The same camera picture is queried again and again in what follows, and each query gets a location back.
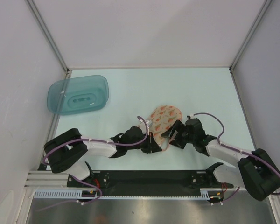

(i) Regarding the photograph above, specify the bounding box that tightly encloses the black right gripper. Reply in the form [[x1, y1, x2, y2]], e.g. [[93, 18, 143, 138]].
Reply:
[[161, 119, 196, 149]]

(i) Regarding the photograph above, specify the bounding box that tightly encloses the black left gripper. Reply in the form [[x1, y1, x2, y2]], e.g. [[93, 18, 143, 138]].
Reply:
[[126, 132, 161, 154]]

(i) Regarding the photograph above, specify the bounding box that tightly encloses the floral mesh laundry bag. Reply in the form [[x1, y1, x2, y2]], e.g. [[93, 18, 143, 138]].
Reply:
[[148, 105, 182, 153]]

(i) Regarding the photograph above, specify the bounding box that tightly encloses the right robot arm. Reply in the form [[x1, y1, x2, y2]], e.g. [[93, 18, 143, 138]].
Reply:
[[161, 117, 280, 201]]

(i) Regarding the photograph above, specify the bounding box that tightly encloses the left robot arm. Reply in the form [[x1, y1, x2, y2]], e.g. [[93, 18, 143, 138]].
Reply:
[[42, 126, 162, 187]]

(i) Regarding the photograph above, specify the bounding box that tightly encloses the teal plastic container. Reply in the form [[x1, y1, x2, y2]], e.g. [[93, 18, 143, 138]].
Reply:
[[47, 75, 109, 115]]

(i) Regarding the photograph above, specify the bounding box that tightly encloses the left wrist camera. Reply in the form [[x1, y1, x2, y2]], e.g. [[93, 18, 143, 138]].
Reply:
[[144, 119, 153, 128]]

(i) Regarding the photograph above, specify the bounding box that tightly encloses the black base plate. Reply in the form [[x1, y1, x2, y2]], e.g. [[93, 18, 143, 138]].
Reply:
[[67, 169, 234, 198]]

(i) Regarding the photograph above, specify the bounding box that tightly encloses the grey cable duct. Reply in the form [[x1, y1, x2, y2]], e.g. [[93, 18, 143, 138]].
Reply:
[[34, 188, 224, 201]]

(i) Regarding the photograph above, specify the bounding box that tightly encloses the aluminium frame rail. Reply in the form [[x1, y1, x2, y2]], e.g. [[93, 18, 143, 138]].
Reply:
[[23, 170, 70, 190]]

